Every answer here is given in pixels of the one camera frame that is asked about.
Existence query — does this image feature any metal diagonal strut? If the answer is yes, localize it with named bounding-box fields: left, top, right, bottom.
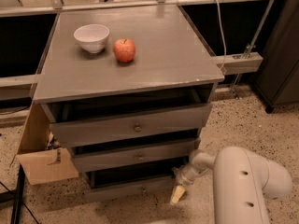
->
left=230, top=0, right=275, bottom=99

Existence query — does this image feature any grey drawer cabinet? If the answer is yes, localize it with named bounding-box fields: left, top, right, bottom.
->
left=34, top=5, right=223, bottom=193

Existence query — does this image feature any grey top drawer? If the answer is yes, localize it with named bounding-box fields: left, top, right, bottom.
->
left=50, top=104, right=212, bottom=147

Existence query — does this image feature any grey middle drawer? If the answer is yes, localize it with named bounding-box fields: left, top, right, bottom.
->
left=72, top=138, right=200, bottom=173

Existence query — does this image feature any grey bottom drawer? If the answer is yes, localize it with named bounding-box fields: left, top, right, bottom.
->
left=82, top=158, right=188, bottom=203

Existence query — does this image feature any dark cabinet on right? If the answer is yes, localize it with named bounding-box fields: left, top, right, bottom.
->
left=253, top=0, right=299, bottom=113

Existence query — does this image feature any brown cardboard box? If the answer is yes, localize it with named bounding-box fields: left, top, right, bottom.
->
left=16, top=104, right=78, bottom=185

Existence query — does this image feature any red apple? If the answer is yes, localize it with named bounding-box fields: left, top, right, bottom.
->
left=113, top=38, right=135, bottom=63

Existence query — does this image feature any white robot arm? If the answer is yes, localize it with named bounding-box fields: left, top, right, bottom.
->
left=170, top=147, right=292, bottom=224

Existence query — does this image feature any grey drawer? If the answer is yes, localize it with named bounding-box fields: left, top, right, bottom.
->
left=82, top=158, right=188, bottom=203
left=50, top=104, right=212, bottom=147
left=72, top=138, right=200, bottom=173

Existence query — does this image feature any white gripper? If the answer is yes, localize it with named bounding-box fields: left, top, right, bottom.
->
left=170, top=163, right=209, bottom=205

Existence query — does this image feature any white ceramic bowl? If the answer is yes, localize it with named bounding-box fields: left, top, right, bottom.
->
left=74, top=24, right=110, bottom=53

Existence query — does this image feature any black stand leg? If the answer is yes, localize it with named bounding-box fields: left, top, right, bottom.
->
left=0, top=166, right=40, bottom=224

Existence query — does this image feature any white hanging cable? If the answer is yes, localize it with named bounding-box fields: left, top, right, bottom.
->
left=201, top=0, right=228, bottom=75

